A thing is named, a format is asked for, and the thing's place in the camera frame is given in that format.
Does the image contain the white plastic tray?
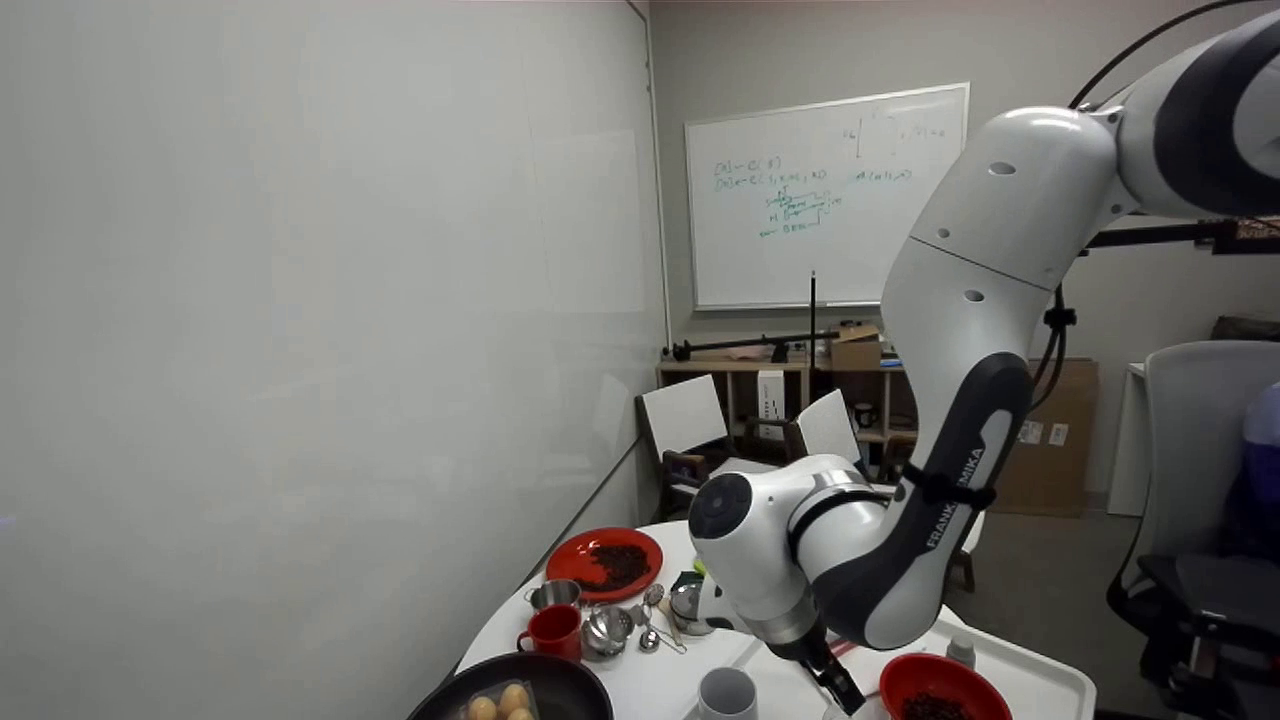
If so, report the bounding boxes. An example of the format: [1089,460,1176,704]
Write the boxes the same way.
[725,610,1094,720]

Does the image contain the steel cup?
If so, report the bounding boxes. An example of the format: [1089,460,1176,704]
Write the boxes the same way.
[528,582,580,614]

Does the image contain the wall whiteboard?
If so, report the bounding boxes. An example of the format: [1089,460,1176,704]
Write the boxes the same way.
[683,83,966,311]

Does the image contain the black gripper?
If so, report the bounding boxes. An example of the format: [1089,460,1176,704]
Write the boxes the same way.
[786,634,864,716]

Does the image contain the grey office chair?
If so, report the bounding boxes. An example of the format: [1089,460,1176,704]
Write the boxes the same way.
[1108,342,1280,720]

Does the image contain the small salt shaker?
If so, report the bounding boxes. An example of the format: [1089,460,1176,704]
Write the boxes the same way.
[943,641,977,670]

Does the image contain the white cushioned chair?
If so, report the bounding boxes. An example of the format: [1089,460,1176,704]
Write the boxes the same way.
[640,377,746,522]
[794,387,864,463]

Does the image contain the black frying pan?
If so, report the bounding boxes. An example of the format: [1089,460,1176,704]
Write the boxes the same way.
[407,654,611,720]

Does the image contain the red mug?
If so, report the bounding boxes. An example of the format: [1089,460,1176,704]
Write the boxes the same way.
[514,604,583,666]

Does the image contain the white mug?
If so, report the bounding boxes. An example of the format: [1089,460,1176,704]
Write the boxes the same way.
[686,670,757,720]

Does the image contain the red bowl on tray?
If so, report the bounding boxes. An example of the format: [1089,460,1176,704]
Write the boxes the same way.
[881,654,1012,720]

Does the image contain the right white cushioned chair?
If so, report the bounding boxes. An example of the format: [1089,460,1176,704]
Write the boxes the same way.
[794,387,864,463]

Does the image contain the cardboard box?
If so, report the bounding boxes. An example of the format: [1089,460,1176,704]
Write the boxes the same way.
[996,359,1094,517]

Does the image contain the red plate with food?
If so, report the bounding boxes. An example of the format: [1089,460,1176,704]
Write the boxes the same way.
[543,528,665,604]

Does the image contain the left white cushioned chair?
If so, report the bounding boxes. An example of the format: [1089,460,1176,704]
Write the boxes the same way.
[640,377,746,522]

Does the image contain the round steel tin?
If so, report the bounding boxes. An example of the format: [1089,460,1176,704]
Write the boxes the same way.
[669,571,710,636]

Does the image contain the small steel bowl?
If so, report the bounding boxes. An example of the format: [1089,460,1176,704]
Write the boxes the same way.
[583,610,631,656]

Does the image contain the black tripod stand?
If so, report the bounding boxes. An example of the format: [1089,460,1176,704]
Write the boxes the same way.
[665,282,836,392]

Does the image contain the steel measuring spoon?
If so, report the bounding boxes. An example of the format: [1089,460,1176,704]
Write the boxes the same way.
[636,628,665,654]

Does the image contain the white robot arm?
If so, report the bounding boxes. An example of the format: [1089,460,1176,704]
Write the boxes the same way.
[686,12,1280,716]

